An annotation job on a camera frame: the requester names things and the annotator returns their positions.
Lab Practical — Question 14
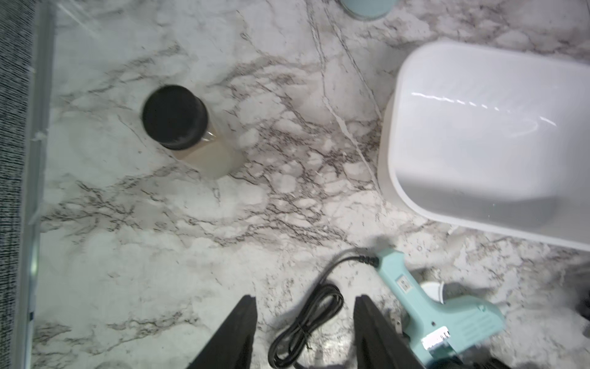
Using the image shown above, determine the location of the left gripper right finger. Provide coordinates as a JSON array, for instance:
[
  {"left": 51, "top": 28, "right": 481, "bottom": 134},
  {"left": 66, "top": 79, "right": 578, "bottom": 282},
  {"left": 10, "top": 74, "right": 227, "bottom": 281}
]
[{"left": 353, "top": 295, "right": 424, "bottom": 369}]

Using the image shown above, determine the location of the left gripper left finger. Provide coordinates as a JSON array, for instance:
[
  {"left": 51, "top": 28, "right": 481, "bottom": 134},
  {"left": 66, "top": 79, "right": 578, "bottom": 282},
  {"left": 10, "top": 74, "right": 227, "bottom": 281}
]
[{"left": 187, "top": 295, "right": 258, "bottom": 369}]

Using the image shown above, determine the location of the mint green glue gun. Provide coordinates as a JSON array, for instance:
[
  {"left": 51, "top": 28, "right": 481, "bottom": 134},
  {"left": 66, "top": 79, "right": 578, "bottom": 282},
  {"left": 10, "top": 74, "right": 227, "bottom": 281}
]
[{"left": 376, "top": 250, "right": 505, "bottom": 367}]

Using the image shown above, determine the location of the white storage box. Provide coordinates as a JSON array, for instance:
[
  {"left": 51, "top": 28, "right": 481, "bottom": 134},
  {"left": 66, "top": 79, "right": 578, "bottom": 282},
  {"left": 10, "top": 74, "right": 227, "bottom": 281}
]
[{"left": 377, "top": 42, "right": 589, "bottom": 251}]

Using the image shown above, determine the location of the small jar black lid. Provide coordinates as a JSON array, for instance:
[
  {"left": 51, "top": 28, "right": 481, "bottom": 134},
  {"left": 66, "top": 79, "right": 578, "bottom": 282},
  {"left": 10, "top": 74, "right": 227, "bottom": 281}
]
[{"left": 141, "top": 85, "right": 245, "bottom": 179}]

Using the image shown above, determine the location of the mint green bottle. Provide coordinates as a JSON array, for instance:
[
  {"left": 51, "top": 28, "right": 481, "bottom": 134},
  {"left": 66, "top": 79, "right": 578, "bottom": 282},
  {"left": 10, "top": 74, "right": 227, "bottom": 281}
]
[{"left": 339, "top": 0, "right": 399, "bottom": 21}]

